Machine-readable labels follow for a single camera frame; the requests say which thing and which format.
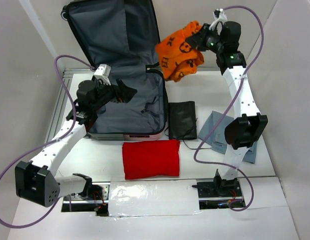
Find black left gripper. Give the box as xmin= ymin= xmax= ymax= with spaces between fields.
xmin=91 ymin=77 xmax=137 ymax=111

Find orange patterned towel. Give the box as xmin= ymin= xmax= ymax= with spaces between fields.
xmin=155 ymin=20 xmax=204 ymax=82

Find black garment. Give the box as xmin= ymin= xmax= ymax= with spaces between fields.
xmin=168 ymin=101 xmax=197 ymax=140

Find red cloth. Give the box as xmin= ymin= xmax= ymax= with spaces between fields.
xmin=122 ymin=140 xmax=180 ymax=180

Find light blue denim jeans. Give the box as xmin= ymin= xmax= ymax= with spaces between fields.
xmin=198 ymin=111 xmax=257 ymax=164

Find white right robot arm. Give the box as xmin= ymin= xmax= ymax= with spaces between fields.
xmin=186 ymin=21 xmax=268 ymax=196

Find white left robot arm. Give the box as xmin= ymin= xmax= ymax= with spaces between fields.
xmin=15 ymin=79 xmax=138 ymax=207

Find open grey-lined suitcase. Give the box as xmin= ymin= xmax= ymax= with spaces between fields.
xmin=61 ymin=0 xmax=168 ymax=141

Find white taped cover sheet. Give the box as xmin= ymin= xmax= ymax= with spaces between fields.
xmin=108 ymin=179 xmax=200 ymax=217

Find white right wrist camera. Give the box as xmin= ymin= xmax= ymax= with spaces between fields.
xmin=209 ymin=8 xmax=227 ymax=30

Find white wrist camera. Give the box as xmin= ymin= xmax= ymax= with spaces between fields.
xmin=209 ymin=8 xmax=227 ymax=30
xmin=93 ymin=64 xmax=111 ymax=86

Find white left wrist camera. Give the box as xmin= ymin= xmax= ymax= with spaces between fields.
xmin=93 ymin=64 xmax=111 ymax=86

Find aluminium frame rail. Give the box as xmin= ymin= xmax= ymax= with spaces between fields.
xmin=45 ymin=69 xmax=93 ymax=142

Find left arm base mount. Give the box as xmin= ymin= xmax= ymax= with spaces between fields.
xmin=61 ymin=182 xmax=110 ymax=217

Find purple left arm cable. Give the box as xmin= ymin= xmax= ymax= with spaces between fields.
xmin=0 ymin=55 xmax=95 ymax=229

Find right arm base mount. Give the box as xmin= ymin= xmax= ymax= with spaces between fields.
xmin=191 ymin=176 xmax=246 ymax=210

